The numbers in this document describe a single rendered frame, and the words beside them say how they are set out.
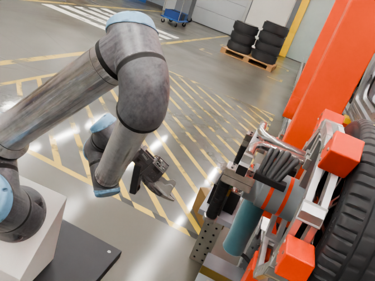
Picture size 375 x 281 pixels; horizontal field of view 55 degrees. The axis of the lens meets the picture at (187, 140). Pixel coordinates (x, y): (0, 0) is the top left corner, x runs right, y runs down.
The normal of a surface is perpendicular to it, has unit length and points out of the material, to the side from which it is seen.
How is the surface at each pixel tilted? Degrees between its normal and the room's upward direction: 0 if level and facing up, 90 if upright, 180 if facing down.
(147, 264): 0
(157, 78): 65
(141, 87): 82
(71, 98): 109
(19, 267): 46
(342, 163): 125
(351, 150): 35
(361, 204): 55
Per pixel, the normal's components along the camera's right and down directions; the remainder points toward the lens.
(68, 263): 0.31, -0.87
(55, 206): 0.04, -0.37
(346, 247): -0.21, 0.03
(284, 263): -0.32, 0.29
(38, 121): -0.04, 0.70
